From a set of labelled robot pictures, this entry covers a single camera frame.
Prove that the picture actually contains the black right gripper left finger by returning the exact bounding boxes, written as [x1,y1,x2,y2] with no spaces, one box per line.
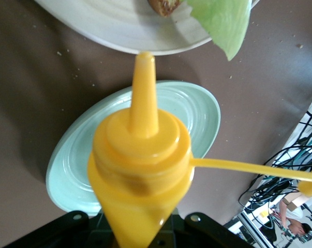
[5,210,105,248]

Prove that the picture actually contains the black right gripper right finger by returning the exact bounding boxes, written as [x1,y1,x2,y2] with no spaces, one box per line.
[171,211,249,248]

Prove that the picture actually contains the yellow squeeze bottle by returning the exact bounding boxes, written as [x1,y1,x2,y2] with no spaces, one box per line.
[87,51,312,248]

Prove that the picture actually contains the green lettuce leaf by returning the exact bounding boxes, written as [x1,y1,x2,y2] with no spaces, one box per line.
[188,0,252,62]

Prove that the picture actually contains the brown bread slice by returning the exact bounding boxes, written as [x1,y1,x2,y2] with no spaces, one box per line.
[147,0,184,18]

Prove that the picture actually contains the mint green plate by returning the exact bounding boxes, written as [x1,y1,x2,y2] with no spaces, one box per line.
[46,80,221,217]

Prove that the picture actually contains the beige plate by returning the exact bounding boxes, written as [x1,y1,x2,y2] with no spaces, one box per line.
[33,0,261,56]

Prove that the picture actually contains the person in white shirt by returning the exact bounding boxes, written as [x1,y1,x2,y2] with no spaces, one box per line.
[279,197,312,245]

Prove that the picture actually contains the brown table cover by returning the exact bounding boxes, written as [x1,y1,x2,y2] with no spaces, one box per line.
[0,0,312,228]

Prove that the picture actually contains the black cable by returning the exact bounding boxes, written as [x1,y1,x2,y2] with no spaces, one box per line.
[238,144,312,207]

